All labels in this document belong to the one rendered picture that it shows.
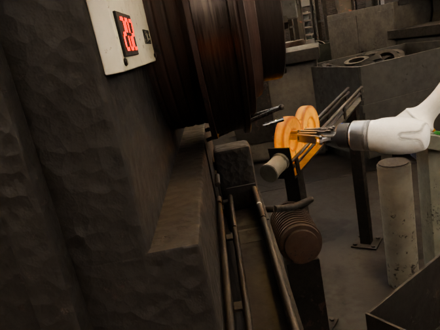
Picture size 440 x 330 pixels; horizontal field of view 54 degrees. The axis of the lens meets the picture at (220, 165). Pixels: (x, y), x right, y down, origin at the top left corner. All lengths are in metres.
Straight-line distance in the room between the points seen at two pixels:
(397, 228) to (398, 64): 1.60
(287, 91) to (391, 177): 2.01
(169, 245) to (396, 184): 1.31
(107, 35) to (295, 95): 3.18
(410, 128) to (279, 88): 2.38
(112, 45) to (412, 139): 0.98
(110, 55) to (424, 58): 2.96
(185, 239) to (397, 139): 0.89
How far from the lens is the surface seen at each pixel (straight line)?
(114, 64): 0.44
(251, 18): 0.74
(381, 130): 1.29
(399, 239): 1.80
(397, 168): 1.69
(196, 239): 0.48
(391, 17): 4.78
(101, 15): 0.45
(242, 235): 0.96
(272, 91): 3.58
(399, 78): 3.17
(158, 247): 0.48
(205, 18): 0.68
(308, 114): 1.54
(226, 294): 0.63
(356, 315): 1.80
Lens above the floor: 1.07
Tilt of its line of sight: 16 degrees down
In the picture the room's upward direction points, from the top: 12 degrees counter-clockwise
